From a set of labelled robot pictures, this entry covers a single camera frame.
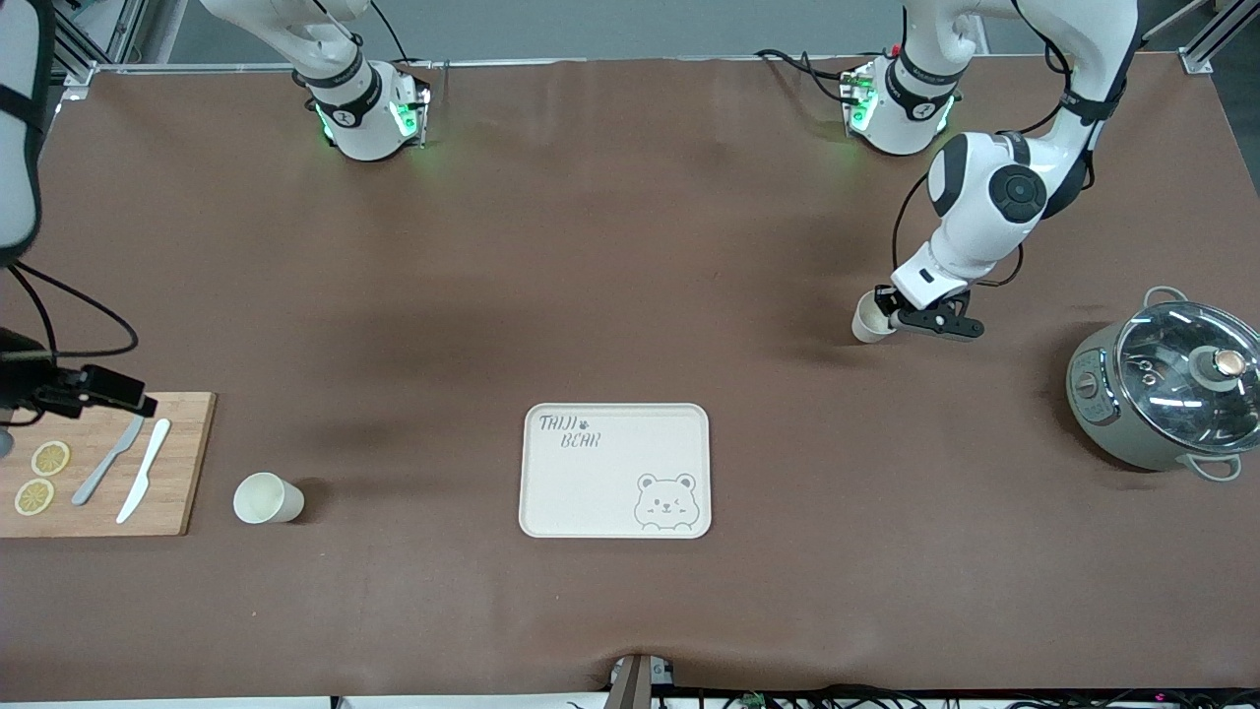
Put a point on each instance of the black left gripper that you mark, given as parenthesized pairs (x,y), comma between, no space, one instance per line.
(887,302)

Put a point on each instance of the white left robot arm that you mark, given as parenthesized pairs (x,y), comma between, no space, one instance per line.
(984,207)

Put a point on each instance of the grey electric cooking pot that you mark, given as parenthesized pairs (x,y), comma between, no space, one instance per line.
(1112,433)

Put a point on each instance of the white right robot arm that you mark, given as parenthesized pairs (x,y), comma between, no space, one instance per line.
(359,128)

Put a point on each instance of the cream bear print tray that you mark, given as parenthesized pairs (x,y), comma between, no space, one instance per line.
(610,492)

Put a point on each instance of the glass pot lid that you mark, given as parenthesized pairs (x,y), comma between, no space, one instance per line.
(1162,364)

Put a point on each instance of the wooden cutting board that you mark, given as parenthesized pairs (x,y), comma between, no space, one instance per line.
(187,463)

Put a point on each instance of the grey plastic knife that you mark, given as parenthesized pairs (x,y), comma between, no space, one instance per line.
(103,465)

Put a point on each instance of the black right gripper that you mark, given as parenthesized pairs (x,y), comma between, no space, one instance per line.
(30,382)

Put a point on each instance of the small grey mounting bracket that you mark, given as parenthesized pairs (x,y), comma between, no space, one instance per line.
(635,684)

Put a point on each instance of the aluminium frame profile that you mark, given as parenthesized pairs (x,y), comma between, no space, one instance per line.
(1216,39)
(123,30)

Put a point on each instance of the white plastic cup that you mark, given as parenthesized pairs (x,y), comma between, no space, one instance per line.
(268,498)
(868,320)

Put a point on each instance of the white plastic knife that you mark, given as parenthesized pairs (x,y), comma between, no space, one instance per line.
(148,465)

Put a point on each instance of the lemon slice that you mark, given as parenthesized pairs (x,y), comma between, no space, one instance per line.
(50,458)
(34,497)

